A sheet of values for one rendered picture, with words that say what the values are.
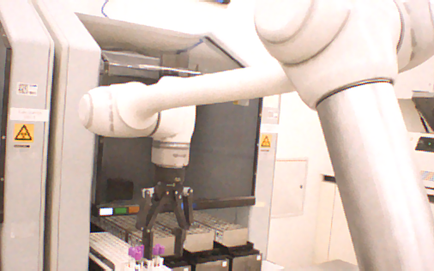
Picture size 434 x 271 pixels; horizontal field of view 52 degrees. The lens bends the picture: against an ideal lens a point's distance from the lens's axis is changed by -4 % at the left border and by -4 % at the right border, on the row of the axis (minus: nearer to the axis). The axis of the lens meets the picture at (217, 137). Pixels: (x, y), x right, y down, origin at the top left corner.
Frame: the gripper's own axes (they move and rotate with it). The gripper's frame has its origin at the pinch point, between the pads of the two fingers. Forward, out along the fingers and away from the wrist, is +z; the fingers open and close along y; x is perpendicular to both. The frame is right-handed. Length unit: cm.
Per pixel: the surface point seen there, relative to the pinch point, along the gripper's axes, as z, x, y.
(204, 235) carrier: 6.8, 25.8, 32.1
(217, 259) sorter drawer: 13.0, 18.8, 32.8
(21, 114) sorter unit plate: -29.6, 26.9, -29.3
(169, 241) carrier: 7.4, 25.7, 18.3
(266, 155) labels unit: -20, 27, 59
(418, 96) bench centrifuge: -58, 70, 243
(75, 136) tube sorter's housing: -24.4, 27.1, -14.1
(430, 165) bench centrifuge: -12, 49, 229
